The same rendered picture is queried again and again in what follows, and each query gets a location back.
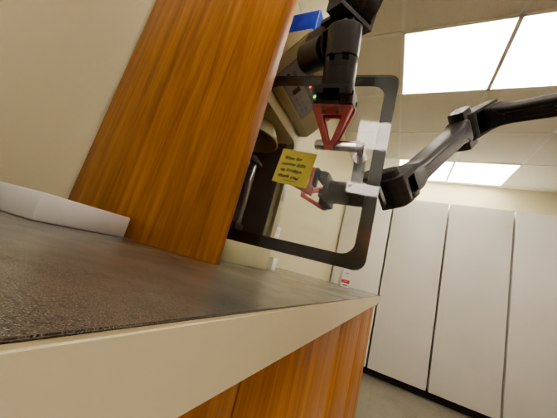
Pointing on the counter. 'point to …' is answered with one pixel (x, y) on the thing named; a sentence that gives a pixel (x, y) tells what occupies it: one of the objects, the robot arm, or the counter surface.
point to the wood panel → (186, 122)
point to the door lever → (346, 148)
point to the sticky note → (294, 167)
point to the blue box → (307, 21)
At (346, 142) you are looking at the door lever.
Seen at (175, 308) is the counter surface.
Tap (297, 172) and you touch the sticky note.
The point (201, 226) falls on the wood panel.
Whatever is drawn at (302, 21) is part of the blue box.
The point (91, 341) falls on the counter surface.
